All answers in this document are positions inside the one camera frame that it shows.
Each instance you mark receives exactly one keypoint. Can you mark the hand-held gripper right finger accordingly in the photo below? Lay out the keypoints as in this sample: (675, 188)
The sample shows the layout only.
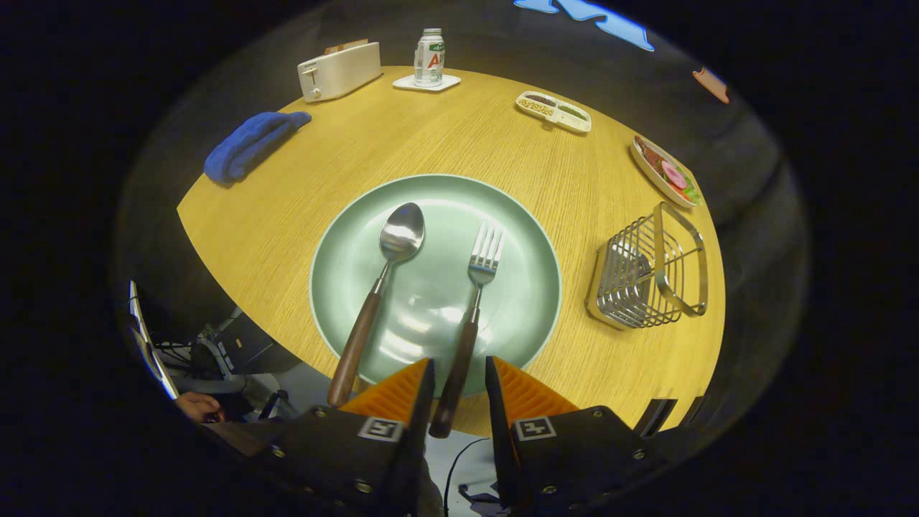
(574, 459)

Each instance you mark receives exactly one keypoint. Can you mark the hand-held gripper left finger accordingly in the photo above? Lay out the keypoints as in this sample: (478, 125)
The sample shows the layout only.
(373, 459)

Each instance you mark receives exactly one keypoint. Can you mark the pale green plate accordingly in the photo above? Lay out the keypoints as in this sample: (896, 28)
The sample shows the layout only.
(438, 316)

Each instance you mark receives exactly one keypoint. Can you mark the red tomato slice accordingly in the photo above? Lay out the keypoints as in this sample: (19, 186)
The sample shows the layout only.
(680, 192)

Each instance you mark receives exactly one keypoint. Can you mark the white oval food plate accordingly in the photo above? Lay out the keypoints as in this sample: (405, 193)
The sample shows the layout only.
(650, 179)

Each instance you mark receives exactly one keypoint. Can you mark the green lettuce leaf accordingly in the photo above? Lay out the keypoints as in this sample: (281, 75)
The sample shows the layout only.
(692, 192)

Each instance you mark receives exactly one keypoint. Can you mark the pink ham slice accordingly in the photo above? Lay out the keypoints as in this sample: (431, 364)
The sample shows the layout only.
(674, 174)

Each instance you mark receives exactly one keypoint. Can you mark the small brown meat piece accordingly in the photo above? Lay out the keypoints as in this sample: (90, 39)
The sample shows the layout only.
(659, 166)

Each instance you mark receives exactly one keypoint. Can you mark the large brown meat piece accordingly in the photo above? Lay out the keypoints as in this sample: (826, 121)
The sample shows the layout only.
(646, 152)

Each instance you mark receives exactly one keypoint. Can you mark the blue folded cloth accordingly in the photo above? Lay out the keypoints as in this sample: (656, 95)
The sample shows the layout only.
(248, 147)

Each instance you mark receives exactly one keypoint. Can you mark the white divided dish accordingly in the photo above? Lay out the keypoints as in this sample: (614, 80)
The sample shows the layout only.
(554, 120)

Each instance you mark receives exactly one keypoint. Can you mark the pile of green beans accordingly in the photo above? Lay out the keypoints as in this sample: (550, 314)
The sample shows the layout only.
(573, 113)

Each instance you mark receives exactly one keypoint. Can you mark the pile of yellow beans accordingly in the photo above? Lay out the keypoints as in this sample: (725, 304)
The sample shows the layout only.
(536, 108)

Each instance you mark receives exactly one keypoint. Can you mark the pile of brown beans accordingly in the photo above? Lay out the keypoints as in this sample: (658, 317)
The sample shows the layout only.
(543, 100)

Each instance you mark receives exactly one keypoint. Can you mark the white square coaster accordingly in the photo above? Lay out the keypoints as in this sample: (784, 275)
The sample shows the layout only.
(406, 83)

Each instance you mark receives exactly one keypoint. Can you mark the white toaster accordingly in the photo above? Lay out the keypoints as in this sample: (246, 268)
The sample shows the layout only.
(341, 72)

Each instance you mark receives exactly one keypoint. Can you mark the white drink bottle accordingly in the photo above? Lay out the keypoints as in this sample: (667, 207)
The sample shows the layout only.
(429, 61)

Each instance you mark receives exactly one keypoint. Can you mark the toast slices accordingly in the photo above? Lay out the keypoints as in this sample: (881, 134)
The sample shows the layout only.
(346, 47)

